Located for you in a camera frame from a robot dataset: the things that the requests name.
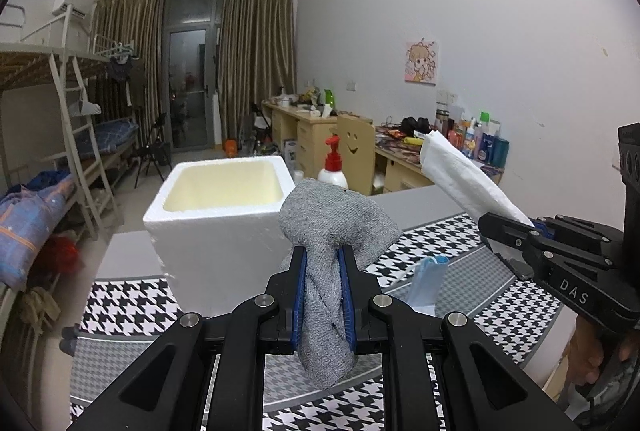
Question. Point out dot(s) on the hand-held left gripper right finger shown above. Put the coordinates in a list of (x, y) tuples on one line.
[(349, 316)]

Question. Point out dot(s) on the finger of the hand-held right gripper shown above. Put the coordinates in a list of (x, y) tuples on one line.
[(505, 226), (575, 228)]

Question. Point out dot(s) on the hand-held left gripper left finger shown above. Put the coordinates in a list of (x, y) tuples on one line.
[(298, 311)]

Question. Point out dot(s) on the white tissue pack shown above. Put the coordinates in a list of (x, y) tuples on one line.
[(460, 176)]

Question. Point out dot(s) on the blue face mask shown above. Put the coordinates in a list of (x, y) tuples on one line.
[(425, 283)]

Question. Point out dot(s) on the grey sock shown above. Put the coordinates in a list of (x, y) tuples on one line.
[(335, 221)]

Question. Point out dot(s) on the white foam box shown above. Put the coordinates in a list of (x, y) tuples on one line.
[(220, 236)]

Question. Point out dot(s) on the person's right hand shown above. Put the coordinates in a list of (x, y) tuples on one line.
[(585, 351)]

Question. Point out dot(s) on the cluster of toiletry bottles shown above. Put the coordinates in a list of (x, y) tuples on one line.
[(492, 151)]

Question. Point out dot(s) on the houndstooth tablecloth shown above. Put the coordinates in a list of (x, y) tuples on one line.
[(500, 306)]

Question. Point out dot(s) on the wooden desk with clutter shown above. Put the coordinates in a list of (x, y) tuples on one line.
[(400, 176)]

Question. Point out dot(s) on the yellow tube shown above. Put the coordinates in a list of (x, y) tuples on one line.
[(414, 141)]

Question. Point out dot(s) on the black headphones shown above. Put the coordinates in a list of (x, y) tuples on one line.
[(415, 126)]

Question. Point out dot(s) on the white pump bottle red cap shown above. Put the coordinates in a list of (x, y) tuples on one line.
[(332, 176)]

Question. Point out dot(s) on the wooden chair smiley cutout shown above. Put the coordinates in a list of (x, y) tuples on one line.
[(355, 166)]

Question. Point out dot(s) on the orange container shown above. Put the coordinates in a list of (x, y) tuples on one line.
[(230, 147)]

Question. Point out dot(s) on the wooden desk with drawers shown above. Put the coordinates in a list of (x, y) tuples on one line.
[(285, 126)]

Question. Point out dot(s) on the black folding chair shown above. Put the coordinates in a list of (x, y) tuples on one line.
[(157, 151)]

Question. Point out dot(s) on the green container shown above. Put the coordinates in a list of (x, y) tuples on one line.
[(328, 97)]

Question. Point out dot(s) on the black slipper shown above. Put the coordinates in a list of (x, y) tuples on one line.
[(67, 345)]

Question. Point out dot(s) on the red bag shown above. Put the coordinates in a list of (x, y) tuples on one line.
[(62, 253)]

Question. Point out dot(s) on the white bed ladder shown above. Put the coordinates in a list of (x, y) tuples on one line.
[(103, 161)]

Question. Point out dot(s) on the blue checked mattress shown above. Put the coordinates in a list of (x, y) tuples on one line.
[(117, 136)]

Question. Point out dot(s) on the brown curtain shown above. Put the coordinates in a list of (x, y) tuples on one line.
[(145, 61), (255, 61)]

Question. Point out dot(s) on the beige cloth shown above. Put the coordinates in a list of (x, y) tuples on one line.
[(40, 311)]

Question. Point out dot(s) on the glass balcony door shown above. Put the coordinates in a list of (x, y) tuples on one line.
[(187, 76)]

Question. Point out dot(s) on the blue plaid quilt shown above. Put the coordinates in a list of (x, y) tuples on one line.
[(35, 221)]

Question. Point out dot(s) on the dark hanging clothes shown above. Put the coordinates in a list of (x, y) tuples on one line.
[(120, 71)]

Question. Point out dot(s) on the white metal bunk bed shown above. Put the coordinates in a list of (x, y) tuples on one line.
[(25, 66)]

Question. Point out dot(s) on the cartoon wall poster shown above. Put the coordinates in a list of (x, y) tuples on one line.
[(421, 61)]

